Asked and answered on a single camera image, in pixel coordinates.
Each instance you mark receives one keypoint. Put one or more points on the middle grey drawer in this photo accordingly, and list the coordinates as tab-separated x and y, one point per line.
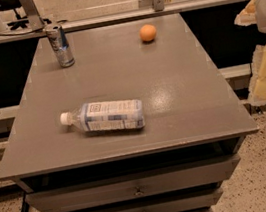
176	203

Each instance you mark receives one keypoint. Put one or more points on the orange fruit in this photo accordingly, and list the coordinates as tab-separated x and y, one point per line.
148	33

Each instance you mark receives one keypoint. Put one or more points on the top grey drawer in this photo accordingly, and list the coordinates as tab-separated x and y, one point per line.
134	186

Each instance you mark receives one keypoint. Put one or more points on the black office chair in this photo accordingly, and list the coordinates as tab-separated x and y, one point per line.
14	5

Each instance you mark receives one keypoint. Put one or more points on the left metal frame post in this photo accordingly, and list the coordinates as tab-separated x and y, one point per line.
33	16

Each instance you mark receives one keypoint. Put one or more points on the silver blue drink can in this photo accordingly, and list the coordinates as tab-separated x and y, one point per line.
60	45

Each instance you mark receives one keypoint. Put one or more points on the grey drawer cabinet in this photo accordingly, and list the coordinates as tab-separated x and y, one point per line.
190	111

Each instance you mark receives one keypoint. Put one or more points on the blue label plastic water bottle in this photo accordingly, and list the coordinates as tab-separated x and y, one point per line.
104	116

